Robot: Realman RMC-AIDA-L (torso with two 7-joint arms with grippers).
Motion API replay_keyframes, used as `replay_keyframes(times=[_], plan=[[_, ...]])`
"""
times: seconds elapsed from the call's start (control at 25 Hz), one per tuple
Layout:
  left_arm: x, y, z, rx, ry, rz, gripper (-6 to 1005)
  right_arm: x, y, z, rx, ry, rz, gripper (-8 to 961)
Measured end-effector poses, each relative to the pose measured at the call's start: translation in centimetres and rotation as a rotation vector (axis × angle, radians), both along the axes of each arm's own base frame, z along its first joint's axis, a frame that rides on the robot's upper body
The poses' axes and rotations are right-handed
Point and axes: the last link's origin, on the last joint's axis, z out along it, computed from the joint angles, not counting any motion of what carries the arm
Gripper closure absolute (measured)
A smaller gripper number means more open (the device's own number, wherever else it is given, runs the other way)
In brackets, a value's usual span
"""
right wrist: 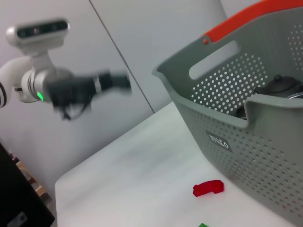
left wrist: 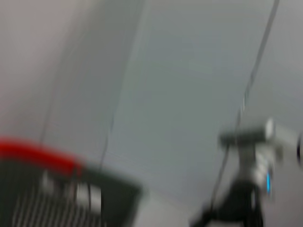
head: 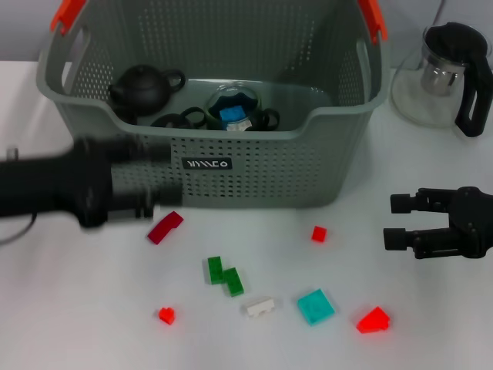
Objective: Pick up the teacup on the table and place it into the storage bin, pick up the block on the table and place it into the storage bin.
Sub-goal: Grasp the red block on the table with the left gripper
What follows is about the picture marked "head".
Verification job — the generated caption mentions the white building plate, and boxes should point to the white building plate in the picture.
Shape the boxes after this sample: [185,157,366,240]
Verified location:
[225,117,253,133]

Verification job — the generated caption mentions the blue square building brick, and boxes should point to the blue square building brick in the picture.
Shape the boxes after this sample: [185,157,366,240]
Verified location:
[219,104,247,123]

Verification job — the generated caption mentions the green rectangular building brick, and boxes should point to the green rectangular building brick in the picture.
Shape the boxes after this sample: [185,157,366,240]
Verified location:
[206,256,225,285]
[222,267,246,298]

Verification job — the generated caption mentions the grey perforated storage basket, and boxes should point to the grey perforated storage basket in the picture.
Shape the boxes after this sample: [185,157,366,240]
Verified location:
[36,0,390,209]

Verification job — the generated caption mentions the left gripper cable with plug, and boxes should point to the left gripper cable with plug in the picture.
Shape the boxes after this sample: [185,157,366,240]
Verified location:
[0,211,38,247]

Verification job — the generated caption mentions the glass pitcher with black handle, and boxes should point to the glass pitcher with black handle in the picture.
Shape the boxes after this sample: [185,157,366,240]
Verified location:
[391,22,493,138]

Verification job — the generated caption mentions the white rectangular building brick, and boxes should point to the white rectangular building brick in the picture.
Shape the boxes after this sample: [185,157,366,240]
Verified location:
[242,295,277,319]

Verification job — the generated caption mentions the thin grey background cable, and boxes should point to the thin grey background cable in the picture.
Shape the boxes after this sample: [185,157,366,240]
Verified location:
[431,0,448,28]

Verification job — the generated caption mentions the red sloped roof brick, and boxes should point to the red sloped roof brick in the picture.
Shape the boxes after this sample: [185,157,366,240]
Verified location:
[356,306,391,335]

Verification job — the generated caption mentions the teal square building plate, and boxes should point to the teal square building plate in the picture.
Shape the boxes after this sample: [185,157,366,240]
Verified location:
[296,288,335,328]

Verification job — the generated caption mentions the dark red curved brick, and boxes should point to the dark red curved brick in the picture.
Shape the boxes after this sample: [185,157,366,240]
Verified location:
[146,210,185,246]

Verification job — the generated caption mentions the orange basket handle clip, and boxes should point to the orange basket handle clip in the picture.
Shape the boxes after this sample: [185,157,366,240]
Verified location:
[50,0,86,35]
[357,0,388,43]

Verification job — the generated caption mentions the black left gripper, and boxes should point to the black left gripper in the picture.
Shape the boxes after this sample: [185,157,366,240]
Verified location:
[0,136,184,229]

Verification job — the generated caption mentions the black clay teapot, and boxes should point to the black clay teapot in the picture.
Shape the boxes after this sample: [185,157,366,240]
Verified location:
[107,64,186,116]

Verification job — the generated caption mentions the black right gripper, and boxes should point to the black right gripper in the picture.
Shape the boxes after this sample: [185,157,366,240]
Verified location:
[383,186,493,261]

